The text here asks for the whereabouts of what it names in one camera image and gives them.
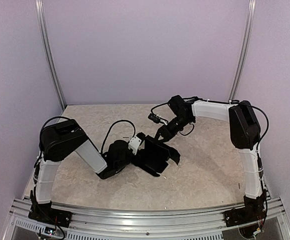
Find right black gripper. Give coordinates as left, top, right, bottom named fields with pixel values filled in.
left=152, top=114, right=193, bottom=145

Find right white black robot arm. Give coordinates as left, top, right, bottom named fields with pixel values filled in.
left=148, top=95, right=267, bottom=222

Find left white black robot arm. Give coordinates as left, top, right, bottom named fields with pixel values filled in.
left=30, top=116, right=143, bottom=223

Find small circuit board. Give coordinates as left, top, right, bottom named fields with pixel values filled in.
left=37, top=226, right=58, bottom=238

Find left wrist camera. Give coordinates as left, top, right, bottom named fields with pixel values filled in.
left=128, top=136, right=143, bottom=155

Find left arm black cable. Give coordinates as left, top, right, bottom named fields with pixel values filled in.
left=99, top=119, right=137, bottom=153

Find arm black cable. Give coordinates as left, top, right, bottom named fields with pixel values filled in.
left=99, top=119, right=137, bottom=153
left=249, top=104, right=270, bottom=146

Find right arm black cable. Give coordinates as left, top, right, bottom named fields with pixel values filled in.
left=249, top=104, right=270, bottom=146

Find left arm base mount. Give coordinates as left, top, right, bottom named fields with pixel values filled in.
left=28, top=202, right=72, bottom=228

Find right vertical aluminium post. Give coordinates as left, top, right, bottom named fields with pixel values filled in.
left=229, top=0, right=256, bottom=101

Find vertical aluminium post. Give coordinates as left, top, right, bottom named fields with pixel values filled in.
left=229, top=0, right=256, bottom=101
left=35, top=0, right=67, bottom=110

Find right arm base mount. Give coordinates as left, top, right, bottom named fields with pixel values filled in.
left=224, top=193, right=267, bottom=227

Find front aluminium frame rail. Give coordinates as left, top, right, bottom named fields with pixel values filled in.
left=0, top=198, right=290, bottom=240

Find left vertical aluminium post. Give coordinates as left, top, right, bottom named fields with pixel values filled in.
left=35, top=0, right=67, bottom=110

